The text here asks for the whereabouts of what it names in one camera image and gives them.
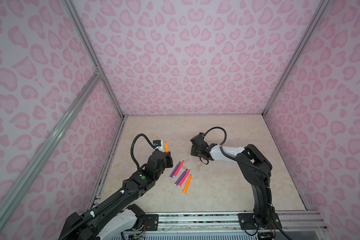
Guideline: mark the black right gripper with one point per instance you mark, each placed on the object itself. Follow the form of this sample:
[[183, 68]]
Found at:
[[192, 151]]

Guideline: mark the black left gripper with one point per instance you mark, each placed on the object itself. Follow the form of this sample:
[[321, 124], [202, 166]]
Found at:
[[167, 158]]

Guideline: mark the orange pen cap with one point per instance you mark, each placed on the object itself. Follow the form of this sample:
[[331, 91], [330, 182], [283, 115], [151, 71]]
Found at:
[[166, 147]]

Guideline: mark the small pink pen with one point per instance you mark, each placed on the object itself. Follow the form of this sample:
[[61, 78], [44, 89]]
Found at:
[[178, 169]]

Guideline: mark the orange pen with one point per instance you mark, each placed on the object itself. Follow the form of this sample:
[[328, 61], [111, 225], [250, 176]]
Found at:
[[187, 184]]

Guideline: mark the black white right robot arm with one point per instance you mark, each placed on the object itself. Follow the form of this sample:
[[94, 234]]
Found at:
[[256, 170]]

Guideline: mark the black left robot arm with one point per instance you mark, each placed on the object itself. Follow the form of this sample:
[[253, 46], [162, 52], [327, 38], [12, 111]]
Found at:
[[117, 213]]

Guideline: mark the small purple pen cap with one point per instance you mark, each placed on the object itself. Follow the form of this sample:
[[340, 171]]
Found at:
[[175, 170]]

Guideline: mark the purple pen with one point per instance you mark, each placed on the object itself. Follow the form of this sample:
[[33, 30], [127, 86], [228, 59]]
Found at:
[[181, 177]]

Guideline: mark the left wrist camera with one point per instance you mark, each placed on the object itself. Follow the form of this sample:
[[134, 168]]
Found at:
[[159, 145]]

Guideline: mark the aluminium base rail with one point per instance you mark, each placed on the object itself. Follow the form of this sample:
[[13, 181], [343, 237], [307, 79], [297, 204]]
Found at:
[[297, 225]]

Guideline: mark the aluminium diagonal wall bar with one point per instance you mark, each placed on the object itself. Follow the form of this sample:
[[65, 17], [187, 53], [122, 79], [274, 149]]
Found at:
[[17, 192]]

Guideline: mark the aluminium corner post left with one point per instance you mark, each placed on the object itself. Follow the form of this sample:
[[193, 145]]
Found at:
[[80, 29]]

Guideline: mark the aluminium corner post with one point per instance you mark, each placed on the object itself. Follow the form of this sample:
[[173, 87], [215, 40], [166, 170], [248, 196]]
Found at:
[[314, 23], [80, 29]]

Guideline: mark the aluminium corner post right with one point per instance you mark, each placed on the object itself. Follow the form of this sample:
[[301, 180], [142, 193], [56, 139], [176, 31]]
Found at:
[[314, 23]]

